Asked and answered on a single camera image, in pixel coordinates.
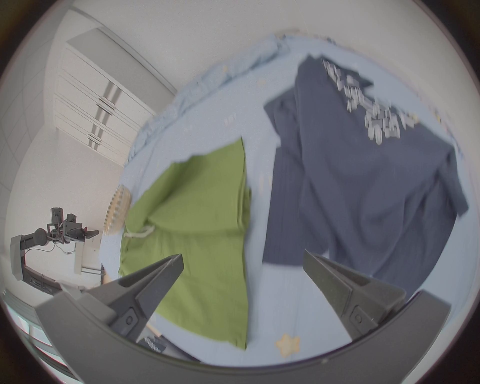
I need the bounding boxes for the window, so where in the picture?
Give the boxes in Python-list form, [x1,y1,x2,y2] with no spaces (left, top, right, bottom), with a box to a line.
[4,292,76,379]

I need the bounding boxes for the round woven basket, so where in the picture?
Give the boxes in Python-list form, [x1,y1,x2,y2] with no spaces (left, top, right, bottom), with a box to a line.
[105,187,132,237]

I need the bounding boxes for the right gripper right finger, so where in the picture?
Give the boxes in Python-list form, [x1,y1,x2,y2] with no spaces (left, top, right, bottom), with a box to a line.
[303,249,407,343]

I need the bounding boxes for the green shorts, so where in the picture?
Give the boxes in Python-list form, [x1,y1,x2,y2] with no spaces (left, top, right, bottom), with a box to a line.
[119,137,252,350]

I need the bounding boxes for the white wardrobe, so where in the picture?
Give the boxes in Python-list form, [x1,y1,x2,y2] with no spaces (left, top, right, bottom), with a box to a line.
[52,28,177,167]

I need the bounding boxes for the white small table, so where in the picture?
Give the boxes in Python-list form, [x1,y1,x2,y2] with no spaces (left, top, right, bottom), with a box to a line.
[74,240,104,276]

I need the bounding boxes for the dark blue printed T-shirt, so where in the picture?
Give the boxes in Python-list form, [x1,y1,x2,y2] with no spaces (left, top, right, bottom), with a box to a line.
[262,54,469,301]

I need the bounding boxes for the pale blue quilt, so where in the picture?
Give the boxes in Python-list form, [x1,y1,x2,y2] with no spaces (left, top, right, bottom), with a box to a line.
[127,35,289,162]

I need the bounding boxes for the bed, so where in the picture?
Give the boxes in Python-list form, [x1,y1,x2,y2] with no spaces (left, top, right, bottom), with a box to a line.
[99,34,469,366]

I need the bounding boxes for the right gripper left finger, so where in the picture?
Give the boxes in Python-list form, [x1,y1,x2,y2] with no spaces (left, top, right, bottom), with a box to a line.
[89,254,184,341]

